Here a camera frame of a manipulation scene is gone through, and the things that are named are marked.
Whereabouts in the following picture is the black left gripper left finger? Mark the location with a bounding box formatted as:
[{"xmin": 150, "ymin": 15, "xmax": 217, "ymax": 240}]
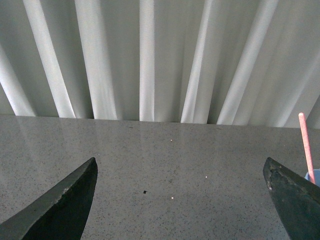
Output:
[{"xmin": 0, "ymin": 157, "xmax": 98, "ymax": 240}]

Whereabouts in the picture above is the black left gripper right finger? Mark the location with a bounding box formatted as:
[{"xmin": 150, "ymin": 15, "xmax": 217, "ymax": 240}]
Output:
[{"xmin": 262, "ymin": 157, "xmax": 320, "ymax": 240}]

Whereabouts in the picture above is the pink chopstick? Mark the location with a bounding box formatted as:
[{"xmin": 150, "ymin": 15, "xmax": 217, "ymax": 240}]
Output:
[{"xmin": 298, "ymin": 112, "xmax": 316, "ymax": 184}]

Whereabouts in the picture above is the blue plastic cup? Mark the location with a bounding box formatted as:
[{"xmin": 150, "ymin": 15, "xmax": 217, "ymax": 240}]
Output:
[{"xmin": 304, "ymin": 169, "xmax": 320, "ymax": 187}]

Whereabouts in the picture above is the white pleated curtain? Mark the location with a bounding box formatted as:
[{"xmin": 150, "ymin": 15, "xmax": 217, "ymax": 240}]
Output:
[{"xmin": 0, "ymin": 0, "xmax": 320, "ymax": 129}]

